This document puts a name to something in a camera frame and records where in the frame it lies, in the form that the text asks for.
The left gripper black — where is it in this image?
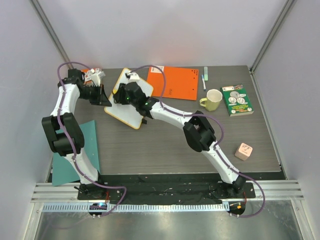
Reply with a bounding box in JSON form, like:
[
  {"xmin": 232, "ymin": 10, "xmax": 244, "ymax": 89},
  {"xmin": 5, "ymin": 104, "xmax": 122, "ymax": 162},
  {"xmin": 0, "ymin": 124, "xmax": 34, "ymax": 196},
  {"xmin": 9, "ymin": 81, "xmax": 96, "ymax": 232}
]
[{"xmin": 79, "ymin": 83, "xmax": 113, "ymax": 107}]

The whiteboard with yellow frame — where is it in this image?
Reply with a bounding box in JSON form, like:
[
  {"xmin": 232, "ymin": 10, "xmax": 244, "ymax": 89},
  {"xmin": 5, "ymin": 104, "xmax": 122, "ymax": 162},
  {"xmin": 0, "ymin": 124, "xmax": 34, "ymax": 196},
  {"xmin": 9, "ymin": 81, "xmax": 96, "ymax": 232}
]
[{"xmin": 104, "ymin": 68, "xmax": 143, "ymax": 130}]

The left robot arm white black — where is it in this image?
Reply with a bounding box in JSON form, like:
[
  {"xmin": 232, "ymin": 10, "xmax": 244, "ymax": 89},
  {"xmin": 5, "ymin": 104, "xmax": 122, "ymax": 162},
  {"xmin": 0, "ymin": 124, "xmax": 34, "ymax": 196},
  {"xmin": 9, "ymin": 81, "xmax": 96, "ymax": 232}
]
[{"xmin": 41, "ymin": 68, "xmax": 112, "ymax": 200}]

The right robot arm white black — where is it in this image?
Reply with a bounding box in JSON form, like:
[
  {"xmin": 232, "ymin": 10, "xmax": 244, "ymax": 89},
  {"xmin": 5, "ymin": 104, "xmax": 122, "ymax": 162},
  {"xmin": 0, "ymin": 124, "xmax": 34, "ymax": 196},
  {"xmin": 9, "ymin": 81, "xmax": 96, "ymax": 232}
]
[{"xmin": 113, "ymin": 82, "xmax": 246, "ymax": 198}]

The blue whiteboard marker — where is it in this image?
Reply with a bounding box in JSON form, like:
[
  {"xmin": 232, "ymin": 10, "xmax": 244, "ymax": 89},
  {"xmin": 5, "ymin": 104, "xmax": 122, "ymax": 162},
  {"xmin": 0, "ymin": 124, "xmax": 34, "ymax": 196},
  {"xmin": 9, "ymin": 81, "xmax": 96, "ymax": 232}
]
[{"xmin": 201, "ymin": 74, "xmax": 207, "ymax": 91}]

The orange paperback book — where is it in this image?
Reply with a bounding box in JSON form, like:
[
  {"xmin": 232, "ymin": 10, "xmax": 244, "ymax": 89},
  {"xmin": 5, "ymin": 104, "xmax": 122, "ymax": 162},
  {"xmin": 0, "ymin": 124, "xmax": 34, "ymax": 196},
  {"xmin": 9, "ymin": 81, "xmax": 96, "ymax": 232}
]
[{"xmin": 81, "ymin": 68, "xmax": 102, "ymax": 78}]

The orange notebook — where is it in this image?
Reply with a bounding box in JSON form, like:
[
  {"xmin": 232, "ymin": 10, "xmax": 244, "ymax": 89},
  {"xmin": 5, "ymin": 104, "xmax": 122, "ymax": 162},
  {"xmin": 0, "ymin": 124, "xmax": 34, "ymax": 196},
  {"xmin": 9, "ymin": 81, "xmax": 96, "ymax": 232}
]
[{"xmin": 147, "ymin": 66, "xmax": 199, "ymax": 101}]

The teal mat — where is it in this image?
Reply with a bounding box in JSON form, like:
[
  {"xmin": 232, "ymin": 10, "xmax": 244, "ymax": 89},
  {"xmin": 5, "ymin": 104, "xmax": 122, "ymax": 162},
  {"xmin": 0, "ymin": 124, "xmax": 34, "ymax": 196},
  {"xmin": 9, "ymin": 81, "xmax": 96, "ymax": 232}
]
[{"xmin": 52, "ymin": 120, "xmax": 100, "ymax": 186}]

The pale yellow mug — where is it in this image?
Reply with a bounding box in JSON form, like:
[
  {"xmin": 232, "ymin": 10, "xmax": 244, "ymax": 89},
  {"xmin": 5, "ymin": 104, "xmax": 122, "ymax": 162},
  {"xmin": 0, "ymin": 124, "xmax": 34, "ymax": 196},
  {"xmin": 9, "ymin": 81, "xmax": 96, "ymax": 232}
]
[{"xmin": 199, "ymin": 89, "xmax": 223, "ymax": 112}]

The green coin book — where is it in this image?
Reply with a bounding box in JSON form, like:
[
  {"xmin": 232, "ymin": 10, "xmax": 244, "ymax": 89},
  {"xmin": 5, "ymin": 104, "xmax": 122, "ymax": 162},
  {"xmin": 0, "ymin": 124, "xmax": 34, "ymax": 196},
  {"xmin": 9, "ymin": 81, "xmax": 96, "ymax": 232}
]
[{"xmin": 220, "ymin": 84, "xmax": 254, "ymax": 117}]

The pink wooden block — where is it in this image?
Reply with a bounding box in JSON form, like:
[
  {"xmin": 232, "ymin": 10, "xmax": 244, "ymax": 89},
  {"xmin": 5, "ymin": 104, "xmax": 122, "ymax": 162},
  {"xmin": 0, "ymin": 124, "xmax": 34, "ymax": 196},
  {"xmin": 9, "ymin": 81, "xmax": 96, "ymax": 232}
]
[{"xmin": 234, "ymin": 142, "xmax": 253, "ymax": 161}]

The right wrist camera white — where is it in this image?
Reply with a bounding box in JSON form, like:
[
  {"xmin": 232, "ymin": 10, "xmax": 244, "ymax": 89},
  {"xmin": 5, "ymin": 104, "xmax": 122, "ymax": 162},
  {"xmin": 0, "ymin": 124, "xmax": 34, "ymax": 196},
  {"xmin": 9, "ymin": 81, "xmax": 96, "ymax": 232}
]
[{"xmin": 125, "ymin": 71, "xmax": 140, "ymax": 83}]

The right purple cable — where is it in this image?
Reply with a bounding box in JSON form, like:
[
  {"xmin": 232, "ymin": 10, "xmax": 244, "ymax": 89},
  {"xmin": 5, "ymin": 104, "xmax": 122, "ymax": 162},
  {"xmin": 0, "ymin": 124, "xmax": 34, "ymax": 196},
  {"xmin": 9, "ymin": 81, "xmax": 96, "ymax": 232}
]
[{"xmin": 126, "ymin": 65, "xmax": 266, "ymax": 219}]

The purple cable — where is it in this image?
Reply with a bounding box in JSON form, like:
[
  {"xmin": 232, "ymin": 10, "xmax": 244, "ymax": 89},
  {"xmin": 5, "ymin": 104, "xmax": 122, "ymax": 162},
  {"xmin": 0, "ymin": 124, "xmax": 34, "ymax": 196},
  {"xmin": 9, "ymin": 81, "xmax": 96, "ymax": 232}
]
[
  {"xmin": 126, "ymin": 65, "xmax": 266, "ymax": 219},
  {"xmin": 57, "ymin": 61, "xmax": 128, "ymax": 217}
]

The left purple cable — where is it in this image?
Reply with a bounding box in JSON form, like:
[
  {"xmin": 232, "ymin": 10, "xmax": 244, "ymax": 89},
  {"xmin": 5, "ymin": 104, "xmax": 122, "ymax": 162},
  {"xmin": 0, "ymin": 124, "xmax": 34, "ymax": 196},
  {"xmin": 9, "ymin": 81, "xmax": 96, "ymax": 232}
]
[{"xmin": 57, "ymin": 61, "xmax": 128, "ymax": 217}]

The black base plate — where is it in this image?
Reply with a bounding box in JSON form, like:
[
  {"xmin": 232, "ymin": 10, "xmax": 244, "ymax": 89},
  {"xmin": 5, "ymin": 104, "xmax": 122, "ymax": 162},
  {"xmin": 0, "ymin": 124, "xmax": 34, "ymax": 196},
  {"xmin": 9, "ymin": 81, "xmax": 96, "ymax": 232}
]
[{"xmin": 77, "ymin": 173, "xmax": 256, "ymax": 206}]

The left aluminium corner post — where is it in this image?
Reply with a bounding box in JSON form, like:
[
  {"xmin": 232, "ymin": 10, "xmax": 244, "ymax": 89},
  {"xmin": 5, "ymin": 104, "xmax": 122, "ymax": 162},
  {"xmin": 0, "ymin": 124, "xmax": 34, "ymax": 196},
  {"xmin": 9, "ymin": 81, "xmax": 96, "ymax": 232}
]
[{"xmin": 29, "ymin": 0, "xmax": 71, "ymax": 62}]

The aluminium corner post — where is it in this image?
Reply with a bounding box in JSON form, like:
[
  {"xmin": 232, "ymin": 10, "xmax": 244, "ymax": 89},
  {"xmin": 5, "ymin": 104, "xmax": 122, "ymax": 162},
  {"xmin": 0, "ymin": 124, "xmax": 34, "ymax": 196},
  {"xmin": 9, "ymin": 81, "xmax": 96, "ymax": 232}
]
[
  {"xmin": 249, "ymin": 0, "xmax": 297, "ymax": 74},
  {"xmin": 29, "ymin": 0, "xmax": 71, "ymax": 62}
]

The white slotted cable duct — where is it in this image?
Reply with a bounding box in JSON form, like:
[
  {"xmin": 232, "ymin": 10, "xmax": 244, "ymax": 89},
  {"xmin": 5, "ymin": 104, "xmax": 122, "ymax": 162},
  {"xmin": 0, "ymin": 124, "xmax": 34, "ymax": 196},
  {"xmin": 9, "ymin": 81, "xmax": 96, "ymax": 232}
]
[{"xmin": 42, "ymin": 202, "xmax": 230, "ymax": 213}]

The aluminium front rail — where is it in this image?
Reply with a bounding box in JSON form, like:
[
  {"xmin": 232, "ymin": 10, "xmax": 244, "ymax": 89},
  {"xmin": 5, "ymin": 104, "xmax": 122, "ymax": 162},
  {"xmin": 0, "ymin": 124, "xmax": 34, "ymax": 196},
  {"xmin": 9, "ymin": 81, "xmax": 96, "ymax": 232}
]
[{"xmin": 31, "ymin": 180, "xmax": 304, "ymax": 203}]

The right aluminium corner post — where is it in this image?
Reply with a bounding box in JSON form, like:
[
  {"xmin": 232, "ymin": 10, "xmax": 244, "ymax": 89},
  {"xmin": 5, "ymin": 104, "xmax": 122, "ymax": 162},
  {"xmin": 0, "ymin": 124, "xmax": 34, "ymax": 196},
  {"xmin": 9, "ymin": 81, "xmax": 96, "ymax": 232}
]
[{"xmin": 249, "ymin": 0, "xmax": 297, "ymax": 74}]

